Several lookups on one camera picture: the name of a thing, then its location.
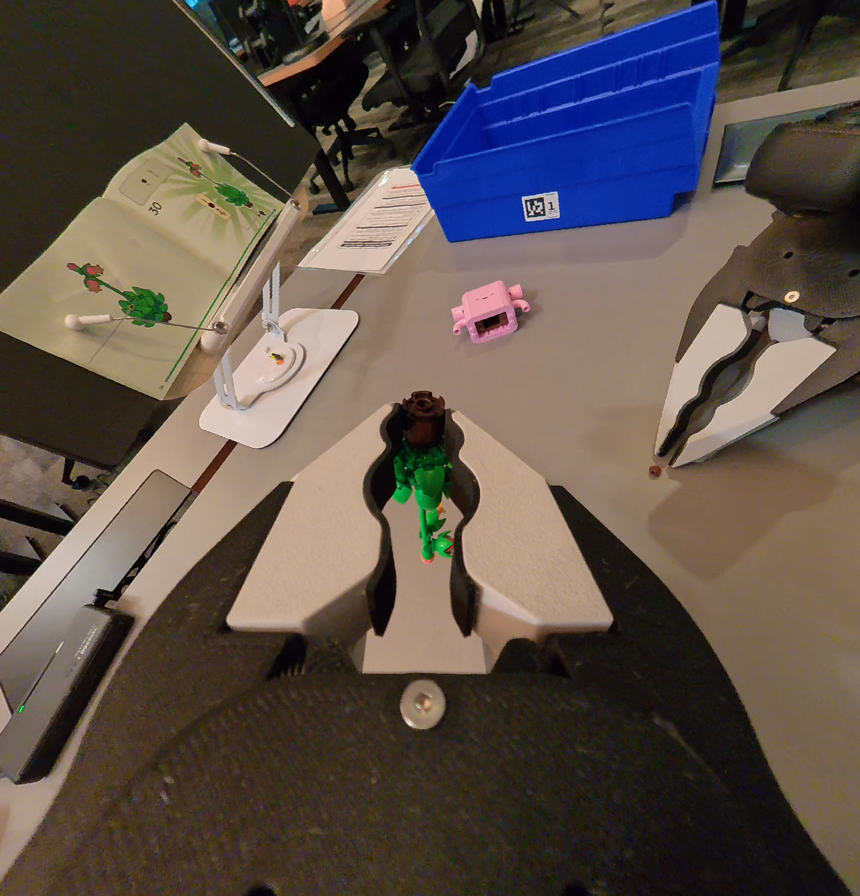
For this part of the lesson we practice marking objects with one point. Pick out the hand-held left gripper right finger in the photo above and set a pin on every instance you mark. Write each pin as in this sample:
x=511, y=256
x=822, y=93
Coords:
x=535, y=560

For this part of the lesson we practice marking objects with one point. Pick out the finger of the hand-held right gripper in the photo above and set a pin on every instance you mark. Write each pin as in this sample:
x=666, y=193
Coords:
x=780, y=371
x=696, y=350

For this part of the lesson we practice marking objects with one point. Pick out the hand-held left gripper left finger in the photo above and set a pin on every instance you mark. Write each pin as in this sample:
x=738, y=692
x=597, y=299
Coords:
x=311, y=560

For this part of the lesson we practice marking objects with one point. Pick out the green leafy plant piece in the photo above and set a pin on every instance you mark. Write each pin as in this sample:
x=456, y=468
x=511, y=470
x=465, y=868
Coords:
x=423, y=420

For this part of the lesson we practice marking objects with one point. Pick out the pink brick figure pot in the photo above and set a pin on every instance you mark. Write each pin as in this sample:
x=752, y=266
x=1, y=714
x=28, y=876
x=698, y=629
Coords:
x=489, y=311

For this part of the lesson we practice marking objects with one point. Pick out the grey framed desk panel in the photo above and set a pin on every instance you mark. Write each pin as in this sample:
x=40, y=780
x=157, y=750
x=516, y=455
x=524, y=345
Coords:
x=742, y=150

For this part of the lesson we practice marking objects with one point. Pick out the white book stand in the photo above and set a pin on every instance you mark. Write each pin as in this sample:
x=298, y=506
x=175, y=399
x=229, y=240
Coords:
x=297, y=364

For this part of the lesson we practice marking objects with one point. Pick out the blue storage bin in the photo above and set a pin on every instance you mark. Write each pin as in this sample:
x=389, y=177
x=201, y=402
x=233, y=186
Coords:
x=577, y=140

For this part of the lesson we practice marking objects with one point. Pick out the flat black box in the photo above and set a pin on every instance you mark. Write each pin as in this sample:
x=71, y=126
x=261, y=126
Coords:
x=59, y=693

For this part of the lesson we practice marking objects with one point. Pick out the open instruction booklet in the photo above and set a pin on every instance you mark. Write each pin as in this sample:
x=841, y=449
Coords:
x=122, y=280

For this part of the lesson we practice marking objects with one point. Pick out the laminated instruction sheet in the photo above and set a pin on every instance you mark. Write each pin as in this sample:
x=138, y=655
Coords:
x=374, y=224

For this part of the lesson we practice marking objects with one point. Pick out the black office chair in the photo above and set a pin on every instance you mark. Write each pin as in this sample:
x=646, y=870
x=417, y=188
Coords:
x=402, y=70

